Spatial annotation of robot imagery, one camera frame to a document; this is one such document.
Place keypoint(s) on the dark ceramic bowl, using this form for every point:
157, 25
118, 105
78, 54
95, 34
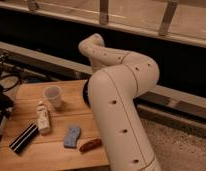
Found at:
85, 94

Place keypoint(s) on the black striped rectangular block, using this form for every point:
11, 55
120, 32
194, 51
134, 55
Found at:
20, 143

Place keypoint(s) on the black equipment at left edge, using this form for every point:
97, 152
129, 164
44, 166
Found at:
0, 106

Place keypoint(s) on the brown oblong bar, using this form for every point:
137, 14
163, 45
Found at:
90, 145

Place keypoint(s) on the metal window railing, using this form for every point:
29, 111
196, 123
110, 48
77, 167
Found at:
182, 21

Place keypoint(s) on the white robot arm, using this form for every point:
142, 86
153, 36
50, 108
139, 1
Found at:
118, 77

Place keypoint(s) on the small white bottle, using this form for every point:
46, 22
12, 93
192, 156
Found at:
43, 121

